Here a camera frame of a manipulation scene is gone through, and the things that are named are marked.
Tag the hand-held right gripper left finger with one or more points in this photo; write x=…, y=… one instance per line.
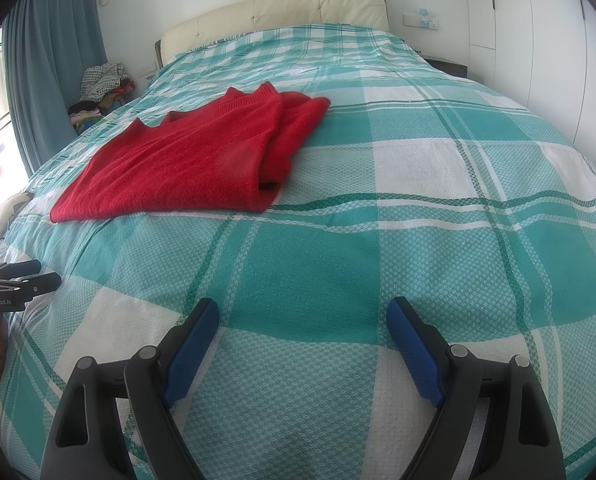
x=193, y=350

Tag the dark nightstand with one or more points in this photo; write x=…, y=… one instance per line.
x=448, y=66

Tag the teal plaid blanket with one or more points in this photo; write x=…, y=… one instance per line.
x=378, y=210

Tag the cream padded headboard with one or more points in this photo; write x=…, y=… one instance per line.
x=278, y=15

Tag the patterned cream pillow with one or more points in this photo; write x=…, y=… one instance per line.
x=10, y=215

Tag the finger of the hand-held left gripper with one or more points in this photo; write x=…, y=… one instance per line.
x=20, y=267
x=43, y=284

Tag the pile of clothes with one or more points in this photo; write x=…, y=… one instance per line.
x=103, y=90

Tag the red sweater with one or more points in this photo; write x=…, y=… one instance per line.
x=188, y=170

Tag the blue curtain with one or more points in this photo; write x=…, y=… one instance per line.
x=53, y=60

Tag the white wall socket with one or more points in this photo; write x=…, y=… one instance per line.
x=423, y=20

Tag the white wardrobe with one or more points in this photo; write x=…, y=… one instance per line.
x=528, y=25

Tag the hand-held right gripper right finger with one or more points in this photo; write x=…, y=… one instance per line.
x=413, y=350

